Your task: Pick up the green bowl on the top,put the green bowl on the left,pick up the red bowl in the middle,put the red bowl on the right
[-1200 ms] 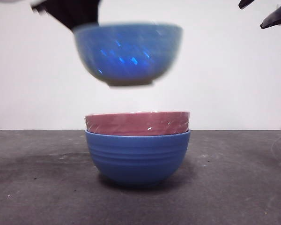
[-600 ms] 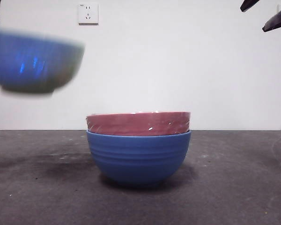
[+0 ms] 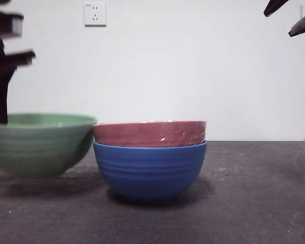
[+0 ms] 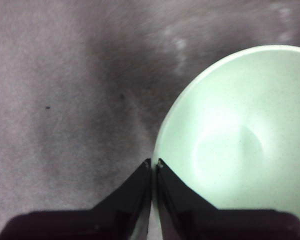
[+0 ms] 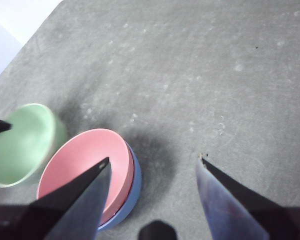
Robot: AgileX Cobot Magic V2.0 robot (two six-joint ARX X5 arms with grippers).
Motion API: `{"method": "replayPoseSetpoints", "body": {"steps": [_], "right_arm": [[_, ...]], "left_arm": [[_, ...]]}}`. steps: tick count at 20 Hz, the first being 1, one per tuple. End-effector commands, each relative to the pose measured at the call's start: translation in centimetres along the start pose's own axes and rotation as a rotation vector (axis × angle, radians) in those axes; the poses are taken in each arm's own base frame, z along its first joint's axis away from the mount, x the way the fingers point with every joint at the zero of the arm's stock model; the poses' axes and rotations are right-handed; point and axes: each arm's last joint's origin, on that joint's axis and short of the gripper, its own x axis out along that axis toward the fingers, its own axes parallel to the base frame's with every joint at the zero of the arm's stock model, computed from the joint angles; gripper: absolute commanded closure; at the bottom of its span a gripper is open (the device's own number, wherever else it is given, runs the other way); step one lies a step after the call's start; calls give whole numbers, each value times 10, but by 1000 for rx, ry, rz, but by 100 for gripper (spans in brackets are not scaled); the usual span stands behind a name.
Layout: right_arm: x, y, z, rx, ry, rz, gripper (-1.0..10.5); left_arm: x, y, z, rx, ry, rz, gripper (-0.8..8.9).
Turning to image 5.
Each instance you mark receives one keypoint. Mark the red ribbed bowl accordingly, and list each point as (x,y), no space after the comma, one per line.
(90,147)

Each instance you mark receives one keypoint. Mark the blue ribbed bowl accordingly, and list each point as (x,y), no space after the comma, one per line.
(133,192)

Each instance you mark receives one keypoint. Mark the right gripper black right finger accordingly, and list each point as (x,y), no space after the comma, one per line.
(235,212)

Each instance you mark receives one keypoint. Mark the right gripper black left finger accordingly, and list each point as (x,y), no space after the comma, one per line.
(77,205)

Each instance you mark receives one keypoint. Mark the green ribbed bowl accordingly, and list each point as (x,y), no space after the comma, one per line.
(27,150)

